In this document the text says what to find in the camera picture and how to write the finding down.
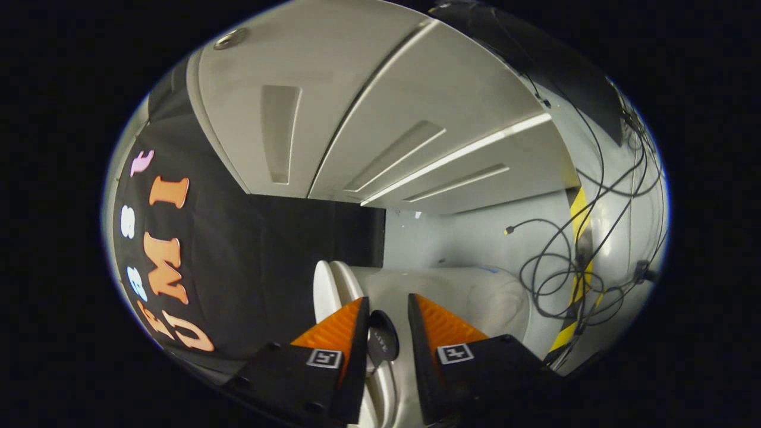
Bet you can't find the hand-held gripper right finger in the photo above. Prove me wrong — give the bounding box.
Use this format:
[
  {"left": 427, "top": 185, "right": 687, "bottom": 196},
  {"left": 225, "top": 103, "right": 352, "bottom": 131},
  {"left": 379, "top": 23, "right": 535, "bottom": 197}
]
[{"left": 407, "top": 292, "right": 561, "bottom": 427}]

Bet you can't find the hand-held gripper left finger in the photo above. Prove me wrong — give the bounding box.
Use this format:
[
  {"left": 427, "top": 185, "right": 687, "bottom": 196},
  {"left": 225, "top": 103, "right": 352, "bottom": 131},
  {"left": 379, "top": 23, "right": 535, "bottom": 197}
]
[{"left": 222, "top": 295, "right": 371, "bottom": 427}]

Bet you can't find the black round lid handle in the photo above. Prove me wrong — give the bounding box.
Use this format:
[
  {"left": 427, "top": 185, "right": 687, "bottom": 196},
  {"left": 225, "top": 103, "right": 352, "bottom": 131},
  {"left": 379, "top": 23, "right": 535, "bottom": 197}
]
[{"left": 367, "top": 309, "right": 401, "bottom": 373}]

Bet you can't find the black backdrop cloth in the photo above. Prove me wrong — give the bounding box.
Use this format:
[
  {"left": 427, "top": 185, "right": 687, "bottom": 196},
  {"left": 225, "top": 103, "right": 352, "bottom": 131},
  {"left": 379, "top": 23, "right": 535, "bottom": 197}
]
[{"left": 112, "top": 0, "right": 625, "bottom": 364}]

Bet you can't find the yellow black floor tape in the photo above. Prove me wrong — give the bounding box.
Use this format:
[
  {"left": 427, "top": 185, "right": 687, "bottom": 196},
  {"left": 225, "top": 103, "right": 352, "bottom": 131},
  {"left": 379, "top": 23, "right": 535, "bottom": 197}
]
[{"left": 544, "top": 185, "right": 596, "bottom": 360}]

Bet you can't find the round silver drawer lock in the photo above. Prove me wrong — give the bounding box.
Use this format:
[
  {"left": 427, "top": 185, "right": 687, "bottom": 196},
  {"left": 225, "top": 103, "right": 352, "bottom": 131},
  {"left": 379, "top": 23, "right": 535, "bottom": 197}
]
[{"left": 213, "top": 27, "right": 251, "bottom": 52}]

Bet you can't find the black cable bundle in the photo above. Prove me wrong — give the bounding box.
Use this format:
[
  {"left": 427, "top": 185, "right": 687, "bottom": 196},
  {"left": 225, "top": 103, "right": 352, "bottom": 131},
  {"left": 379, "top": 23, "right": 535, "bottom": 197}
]
[{"left": 504, "top": 77, "right": 662, "bottom": 357}]

